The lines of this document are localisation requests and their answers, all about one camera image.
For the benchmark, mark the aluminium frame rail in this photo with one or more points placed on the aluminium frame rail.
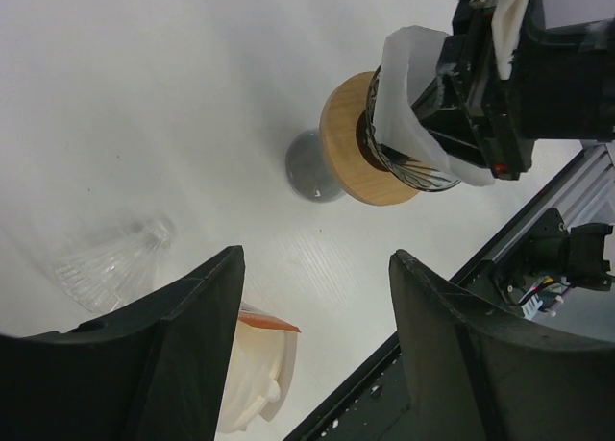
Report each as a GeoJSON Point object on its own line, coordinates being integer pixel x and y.
{"type": "Point", "coordinates": [582, 192]}

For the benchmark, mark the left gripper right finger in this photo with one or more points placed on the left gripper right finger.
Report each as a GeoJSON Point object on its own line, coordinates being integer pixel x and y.
{"type": "Point", "coordinates": [475, 371]}

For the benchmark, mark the clear glass dripper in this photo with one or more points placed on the clear glass dripper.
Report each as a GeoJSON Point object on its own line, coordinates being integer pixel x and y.
{"type": "Point", "coordinates": [114, 261]}

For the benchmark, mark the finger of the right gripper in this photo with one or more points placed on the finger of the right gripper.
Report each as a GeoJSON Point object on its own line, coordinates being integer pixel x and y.
{"type": "Point", "coordinates": [439, 133]}

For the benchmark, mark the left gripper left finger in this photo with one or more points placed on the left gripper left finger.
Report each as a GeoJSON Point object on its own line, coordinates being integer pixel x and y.
{"type": "Point", "coordinates": [152, 370]}

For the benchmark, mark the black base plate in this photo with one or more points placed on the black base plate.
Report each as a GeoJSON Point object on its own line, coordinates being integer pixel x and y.
{"type": "Point", "coordinates": [559, 278]}

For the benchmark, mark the orange coffee filter box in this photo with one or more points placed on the orange coffee filter box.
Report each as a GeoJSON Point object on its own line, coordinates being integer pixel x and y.
{"type": "Point", "coordinates": [260, 369]}

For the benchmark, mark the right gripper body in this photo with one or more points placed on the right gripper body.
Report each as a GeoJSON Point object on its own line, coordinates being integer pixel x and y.
{"type": "Point", "coordinates": [561, 87]}

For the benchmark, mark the grey glass dripper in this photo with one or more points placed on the grey glass dripper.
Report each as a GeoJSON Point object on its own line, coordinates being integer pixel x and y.
{"type": "Point", "coordinates": [408, 170]}

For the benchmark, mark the grey glass carafe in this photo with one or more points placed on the grey glass carafe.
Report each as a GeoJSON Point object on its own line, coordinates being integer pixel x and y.
{"type": "Point", "coordinates": [307, 170]}

